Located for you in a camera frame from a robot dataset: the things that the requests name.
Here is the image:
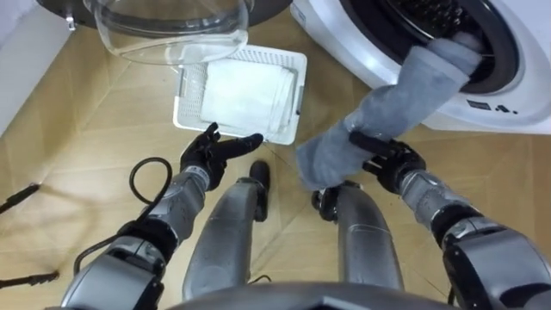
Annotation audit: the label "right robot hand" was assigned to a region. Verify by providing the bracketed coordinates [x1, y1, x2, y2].
[348, 130, 427, 195]

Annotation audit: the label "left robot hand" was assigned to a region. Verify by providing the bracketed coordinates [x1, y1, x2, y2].
[179, 121, 264, 192]

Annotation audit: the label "grey towel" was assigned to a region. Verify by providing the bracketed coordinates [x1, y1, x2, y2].
[295, 30, 486, 192]

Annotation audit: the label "white plastic laundry basket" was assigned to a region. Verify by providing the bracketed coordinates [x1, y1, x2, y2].
[172, 44, 308, 146]

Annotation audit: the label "white folded cloth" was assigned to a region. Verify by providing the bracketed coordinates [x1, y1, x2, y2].
[199, 58, 298, 134]

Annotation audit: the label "white washing machine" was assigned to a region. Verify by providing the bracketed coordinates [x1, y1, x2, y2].
[289, 0, 551, 136]

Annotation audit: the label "robot legs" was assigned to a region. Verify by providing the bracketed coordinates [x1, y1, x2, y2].
[182, 160, 406, 301]

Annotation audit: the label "washing machine glass door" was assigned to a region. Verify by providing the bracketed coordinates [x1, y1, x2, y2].
[35, 0, 294, 66]

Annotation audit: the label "robot body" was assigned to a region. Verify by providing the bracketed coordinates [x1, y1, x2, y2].
[165, 282, 460, 310]

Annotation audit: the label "white cabinet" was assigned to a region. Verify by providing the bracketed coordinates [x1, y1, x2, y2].
[0, 0, 72, 137]

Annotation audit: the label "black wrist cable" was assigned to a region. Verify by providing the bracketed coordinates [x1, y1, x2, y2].
[72, 156, 174, 276]

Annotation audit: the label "black floor cable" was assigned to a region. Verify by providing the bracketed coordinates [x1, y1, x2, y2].
[0, 270, 61, 290]
[0, 182, 42, 215]

